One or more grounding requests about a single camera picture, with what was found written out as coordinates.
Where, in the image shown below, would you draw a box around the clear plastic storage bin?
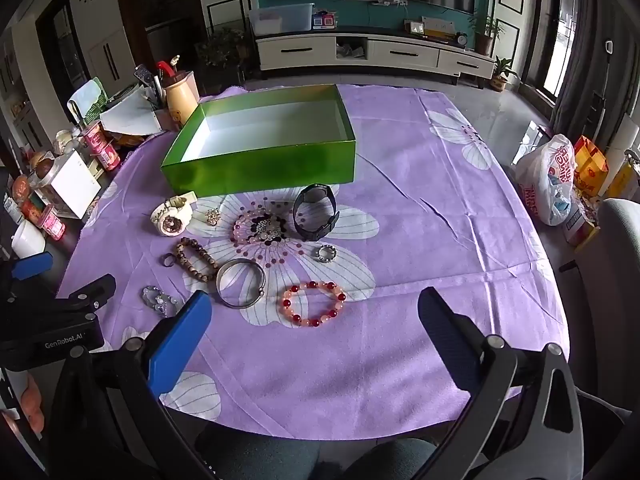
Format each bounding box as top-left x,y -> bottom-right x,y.
248,3 -> 315,36

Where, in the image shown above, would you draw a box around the bushy potted plant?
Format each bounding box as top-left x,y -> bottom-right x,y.
195,27 -> 251,68

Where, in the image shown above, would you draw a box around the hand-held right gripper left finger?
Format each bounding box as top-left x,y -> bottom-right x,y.
47,290 -> 216,480

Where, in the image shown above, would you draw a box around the purple floral tablecloth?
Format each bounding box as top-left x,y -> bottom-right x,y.
55,84 -> 571,443

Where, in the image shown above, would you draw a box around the white box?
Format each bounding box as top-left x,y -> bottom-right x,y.
47,152 -> 102,220

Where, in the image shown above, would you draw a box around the white wristwatch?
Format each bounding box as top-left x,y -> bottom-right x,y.
150,191 -> 197,237

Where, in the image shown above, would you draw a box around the pink bead bracelet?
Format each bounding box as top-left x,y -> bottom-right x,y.
231,207 -> 290,246

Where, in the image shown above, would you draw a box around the tall potted plant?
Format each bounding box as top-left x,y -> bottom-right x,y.
469,12 -> 503,56

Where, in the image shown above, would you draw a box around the green cardboard box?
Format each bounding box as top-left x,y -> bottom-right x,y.
160,84 -> 357,197

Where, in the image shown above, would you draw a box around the clear crystal bracelet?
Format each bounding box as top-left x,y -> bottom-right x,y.
141,285 -> 183,317

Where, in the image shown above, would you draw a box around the yellow paper bag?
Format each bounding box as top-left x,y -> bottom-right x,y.
572,136 -> 611,196

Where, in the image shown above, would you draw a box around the brown bead bracelet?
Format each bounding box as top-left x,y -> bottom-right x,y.
174,236 -> 218,283

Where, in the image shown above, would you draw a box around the silver bangle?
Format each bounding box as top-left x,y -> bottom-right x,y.
216,258 -> 267,309

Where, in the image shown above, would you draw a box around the small potted plant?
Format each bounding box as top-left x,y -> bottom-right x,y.
490,57 -> 518,92

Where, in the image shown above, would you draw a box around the white plastic bag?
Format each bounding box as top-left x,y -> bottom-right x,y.
515,134 -> 576,227

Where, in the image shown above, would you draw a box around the person's dark trousers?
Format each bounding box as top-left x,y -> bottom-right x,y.
195,427 -> 446,480

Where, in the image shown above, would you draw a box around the yellow desk calendar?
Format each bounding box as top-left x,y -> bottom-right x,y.
421,16 -> 457,41

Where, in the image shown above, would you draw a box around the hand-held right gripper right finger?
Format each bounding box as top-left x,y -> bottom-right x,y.
417,287 -> 586,480

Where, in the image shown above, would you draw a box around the pink can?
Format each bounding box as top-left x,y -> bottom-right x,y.
97,142 -> 122,171
82,121 -> 108,153
41,205 -> 67,241

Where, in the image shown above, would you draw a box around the green and white packet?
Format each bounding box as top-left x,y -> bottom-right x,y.
67,77 -> 108,126

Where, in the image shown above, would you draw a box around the beige bottle-shaped pen holder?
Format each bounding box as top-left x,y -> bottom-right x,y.
164,70 -> 200,128

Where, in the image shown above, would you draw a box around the red bead bracelet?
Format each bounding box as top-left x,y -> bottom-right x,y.
280,280 -> 347,330

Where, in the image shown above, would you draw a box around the grey chair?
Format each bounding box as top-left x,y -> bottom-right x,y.
575,199 -> 640,411

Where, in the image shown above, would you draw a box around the black wristwatch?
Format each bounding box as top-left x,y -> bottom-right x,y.
291,184 -> 341,241

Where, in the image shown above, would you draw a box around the white paper sheet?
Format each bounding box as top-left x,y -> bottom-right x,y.
100,97 -> 161,136

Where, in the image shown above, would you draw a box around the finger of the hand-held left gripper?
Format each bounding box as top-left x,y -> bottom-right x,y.
0,252 -> 54,291
56,274 -> 117,312

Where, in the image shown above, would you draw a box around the white television cabinet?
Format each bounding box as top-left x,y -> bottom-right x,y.
255,27 -> 496,86

